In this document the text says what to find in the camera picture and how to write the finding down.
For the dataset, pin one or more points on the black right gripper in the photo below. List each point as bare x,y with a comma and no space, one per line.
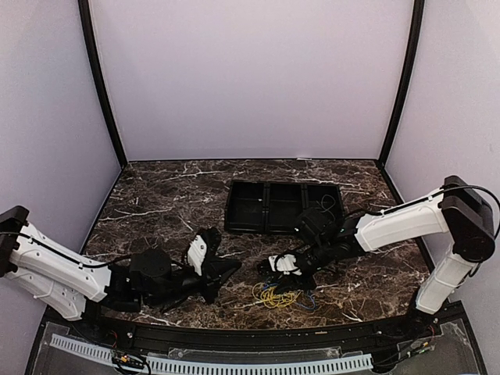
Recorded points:
292,283

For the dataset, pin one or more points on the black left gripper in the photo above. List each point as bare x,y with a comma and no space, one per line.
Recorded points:
216,272

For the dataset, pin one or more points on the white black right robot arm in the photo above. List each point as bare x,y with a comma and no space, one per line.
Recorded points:
456,208

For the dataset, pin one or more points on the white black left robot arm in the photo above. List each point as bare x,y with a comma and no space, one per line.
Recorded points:
70,282

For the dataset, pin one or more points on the black middle storage bin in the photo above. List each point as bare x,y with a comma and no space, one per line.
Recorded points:
285,205

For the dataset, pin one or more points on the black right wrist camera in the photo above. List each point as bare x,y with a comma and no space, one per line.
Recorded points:
279,265

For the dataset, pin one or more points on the black front table rail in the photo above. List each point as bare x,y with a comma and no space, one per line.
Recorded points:
146,337

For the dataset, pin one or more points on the white slotted cable duct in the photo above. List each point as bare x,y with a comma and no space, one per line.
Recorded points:
158,365

